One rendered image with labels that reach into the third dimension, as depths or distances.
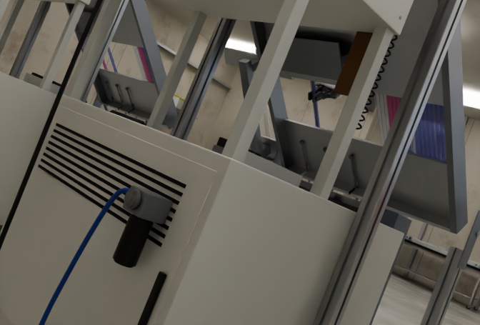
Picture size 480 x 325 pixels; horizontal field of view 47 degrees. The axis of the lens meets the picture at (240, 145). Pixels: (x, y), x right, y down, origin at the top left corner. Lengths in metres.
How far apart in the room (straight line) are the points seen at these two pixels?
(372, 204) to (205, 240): 0.43
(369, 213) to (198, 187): 0.43
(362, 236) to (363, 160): 0.62
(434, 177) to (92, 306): 1.02
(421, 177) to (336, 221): 0.56
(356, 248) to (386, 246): 0.18
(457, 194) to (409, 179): 0.17
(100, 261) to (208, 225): 0.28
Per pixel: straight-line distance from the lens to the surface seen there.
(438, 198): 1.73
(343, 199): 1.97
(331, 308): 1.26
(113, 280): 1.10
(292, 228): 1.11
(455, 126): 1.53
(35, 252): 1.38
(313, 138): 1.94
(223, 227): 0.98
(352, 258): 1.24
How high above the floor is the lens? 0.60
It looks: 3 degrees up
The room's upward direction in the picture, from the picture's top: 22 degrees clockwise
